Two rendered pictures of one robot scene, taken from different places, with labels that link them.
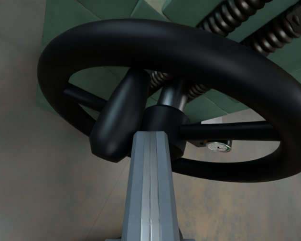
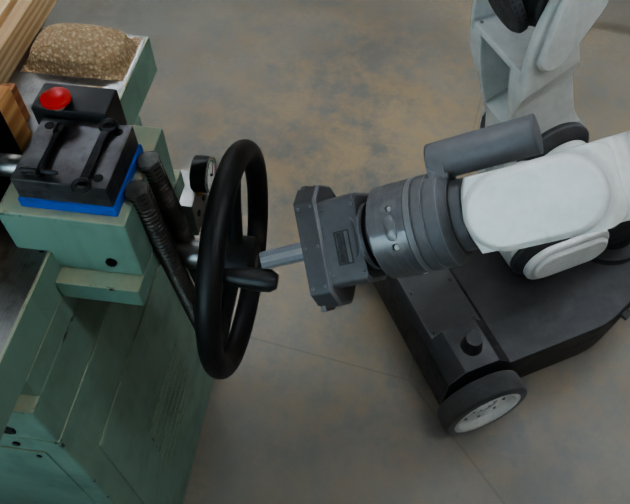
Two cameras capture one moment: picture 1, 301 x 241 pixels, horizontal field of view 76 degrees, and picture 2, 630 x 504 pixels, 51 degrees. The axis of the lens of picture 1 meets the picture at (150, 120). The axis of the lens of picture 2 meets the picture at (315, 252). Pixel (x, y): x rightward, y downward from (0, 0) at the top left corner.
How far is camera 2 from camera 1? 58 cm
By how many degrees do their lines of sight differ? 22
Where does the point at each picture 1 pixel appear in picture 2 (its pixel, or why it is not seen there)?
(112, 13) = (82, 352)
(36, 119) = not seen: outside the picture
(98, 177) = (292, 388)
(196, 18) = (147, 245)
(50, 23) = (85, 458)
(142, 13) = (143, 293)
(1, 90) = not seen: outside the picture
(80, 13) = (80, 402)
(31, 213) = (379, 488)
